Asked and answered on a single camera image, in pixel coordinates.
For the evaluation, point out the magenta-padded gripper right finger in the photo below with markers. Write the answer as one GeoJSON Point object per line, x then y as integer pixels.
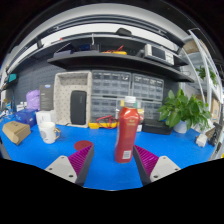
{"type": "Point", "coordinates": [162, 166]}

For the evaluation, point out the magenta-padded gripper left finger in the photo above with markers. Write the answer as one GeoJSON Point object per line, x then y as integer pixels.
{"type": "Point", "coordinates": [62, 167]}

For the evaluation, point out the red drink bottle white cap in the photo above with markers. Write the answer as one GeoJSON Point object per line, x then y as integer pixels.
{"type": "Point", "coordinates": [127, 133]}

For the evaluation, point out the flat round red coaster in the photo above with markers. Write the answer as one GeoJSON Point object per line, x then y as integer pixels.
{"type": "Point", "coordinates": [82, 145]}

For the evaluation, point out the black flat case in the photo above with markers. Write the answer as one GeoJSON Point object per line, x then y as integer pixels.
{"type": "Point", "coordinates": [156, 127]}

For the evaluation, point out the small white charger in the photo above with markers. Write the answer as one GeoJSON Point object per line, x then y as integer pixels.
{"type": "Point", "coordinates": [201, 140]}

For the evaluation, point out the white carton box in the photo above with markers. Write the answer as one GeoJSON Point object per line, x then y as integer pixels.
{"type": "Point", "coordinates": [45, 117]}

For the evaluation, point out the clear organizer box colourful parts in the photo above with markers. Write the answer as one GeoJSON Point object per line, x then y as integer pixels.
{"type": "Point", "coordinates": [141, 115]}

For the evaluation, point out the yellow multimeter with red leads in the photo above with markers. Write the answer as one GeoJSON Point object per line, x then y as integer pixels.
{"type": "Point", "coordinates": [100, 125]}

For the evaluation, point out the grey small-parts drawer cabinet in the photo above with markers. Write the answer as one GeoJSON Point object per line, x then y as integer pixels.
{"type": "Point", "coordinates": [111, 83]}
{"type": "Point", "coordinates": [151, 109]}
{"type": "Point", "coordinates": [101, 106]}
{"type": "Point", "coordinates": [148, 87]}

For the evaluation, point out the brown cardboard box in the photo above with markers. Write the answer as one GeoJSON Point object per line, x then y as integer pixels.
{"type": "Point", "coordinates": [15, 131]}

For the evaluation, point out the green potted plant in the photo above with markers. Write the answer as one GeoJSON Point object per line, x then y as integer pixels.
{"type": "Point", "coordinates": [181, 108]}

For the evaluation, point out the black rounded case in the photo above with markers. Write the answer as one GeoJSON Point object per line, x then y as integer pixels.
{"type": "Point", "coordinates": [78, 107]}

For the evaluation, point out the beige dotted storage tray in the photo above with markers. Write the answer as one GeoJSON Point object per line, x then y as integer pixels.
{"type": "Point", "coordinates": [63, 100]}

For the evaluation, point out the dark grey carton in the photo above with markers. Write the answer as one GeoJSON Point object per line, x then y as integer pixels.
{"type": "Point", "coordinates": [46, 98]}

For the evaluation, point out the teal box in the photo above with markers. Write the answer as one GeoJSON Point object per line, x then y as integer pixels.
{"type": "Point", "coordinates": [12, 78]}

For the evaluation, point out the white metal rack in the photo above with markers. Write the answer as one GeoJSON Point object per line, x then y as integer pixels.
{"type": "Point", "coordinates": [205, 56]}

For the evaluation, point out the black wall shelf unit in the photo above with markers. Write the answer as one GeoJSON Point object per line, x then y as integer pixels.
{"type": "Point", "coordinates": [110, 61]}

